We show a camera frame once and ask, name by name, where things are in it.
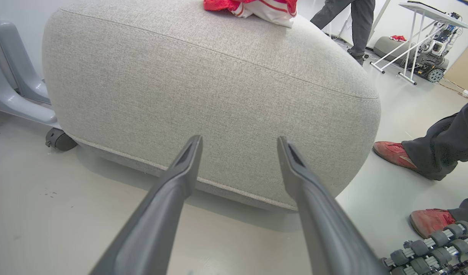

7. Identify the beige wooden door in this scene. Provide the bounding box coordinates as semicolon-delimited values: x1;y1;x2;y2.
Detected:
443;35;468;96

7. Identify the grey floor cushion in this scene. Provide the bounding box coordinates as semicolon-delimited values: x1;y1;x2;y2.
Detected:
373;36;414;61

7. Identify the small wheeled robot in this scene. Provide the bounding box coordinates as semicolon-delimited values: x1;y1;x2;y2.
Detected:
414;12;463;83

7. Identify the light grey fabric sofa seat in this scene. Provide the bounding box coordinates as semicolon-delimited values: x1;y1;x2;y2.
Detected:
42;0;381;212

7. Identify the dark grey caster wheel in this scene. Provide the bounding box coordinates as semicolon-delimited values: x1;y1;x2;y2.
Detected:
45;128;78;151

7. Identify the floor cable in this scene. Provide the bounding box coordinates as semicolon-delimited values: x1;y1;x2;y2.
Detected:
438;78;468;100

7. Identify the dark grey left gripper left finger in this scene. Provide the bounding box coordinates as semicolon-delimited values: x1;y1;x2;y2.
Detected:
89;135;203;275

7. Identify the white folding table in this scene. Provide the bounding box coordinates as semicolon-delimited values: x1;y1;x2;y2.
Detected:
370;2;468;85

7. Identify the grey chair base frame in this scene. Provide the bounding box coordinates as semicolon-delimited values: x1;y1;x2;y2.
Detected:
0;0;58;126

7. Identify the person in dark trousers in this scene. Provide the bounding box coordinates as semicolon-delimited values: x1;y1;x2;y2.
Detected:
310;0;376;66

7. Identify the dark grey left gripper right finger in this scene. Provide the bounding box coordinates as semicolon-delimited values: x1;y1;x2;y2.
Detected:
277;136;389;275

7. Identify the dark grey trouser leg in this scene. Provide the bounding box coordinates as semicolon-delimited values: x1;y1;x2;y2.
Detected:
401;95;468;181
448;183;468;231

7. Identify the black laptop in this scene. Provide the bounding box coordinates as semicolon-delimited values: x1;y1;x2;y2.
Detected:
418;1;447;14

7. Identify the grey omni wheel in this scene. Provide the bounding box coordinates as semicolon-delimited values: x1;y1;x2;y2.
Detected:
382;220;468;275

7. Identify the red sneaker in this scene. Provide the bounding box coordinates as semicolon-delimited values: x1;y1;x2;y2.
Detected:
373;141;421;171
410;209;457;239

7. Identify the red and white clothing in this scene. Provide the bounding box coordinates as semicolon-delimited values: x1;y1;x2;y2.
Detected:
203;0;298;28

